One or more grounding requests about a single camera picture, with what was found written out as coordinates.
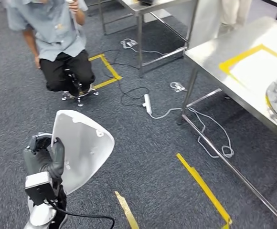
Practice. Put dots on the yellow tape outline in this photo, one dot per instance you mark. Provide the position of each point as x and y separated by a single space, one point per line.
240 55

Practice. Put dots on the white power strip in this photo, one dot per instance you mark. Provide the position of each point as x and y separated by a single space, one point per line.
147 104

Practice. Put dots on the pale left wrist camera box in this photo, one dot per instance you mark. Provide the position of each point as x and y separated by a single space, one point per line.
39 189

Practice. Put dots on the white plastic cover part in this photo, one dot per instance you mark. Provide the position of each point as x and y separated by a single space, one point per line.
85 148

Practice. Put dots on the person's right hand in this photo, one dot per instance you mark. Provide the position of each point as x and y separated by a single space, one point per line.
37 62

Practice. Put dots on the person's left forearm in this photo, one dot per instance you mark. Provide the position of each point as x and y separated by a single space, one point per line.
80 17

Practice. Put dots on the person's left hand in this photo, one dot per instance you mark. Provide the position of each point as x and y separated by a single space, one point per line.
73 6

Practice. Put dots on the person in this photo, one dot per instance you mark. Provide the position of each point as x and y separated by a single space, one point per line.
234 12
57 31

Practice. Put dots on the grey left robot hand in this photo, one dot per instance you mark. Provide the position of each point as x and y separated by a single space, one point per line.
42 161

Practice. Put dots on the steel workbench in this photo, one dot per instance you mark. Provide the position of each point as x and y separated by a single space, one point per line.
212 60

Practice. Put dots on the person's right forearm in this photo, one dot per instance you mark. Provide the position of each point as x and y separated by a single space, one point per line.
31 44

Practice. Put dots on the steel table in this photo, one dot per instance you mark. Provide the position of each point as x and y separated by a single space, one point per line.
167 4

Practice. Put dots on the yellow tape rectangle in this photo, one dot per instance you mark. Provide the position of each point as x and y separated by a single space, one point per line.
110 68

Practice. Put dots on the yellow tape strip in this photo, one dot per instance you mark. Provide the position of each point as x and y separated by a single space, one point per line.
127 210
205 189

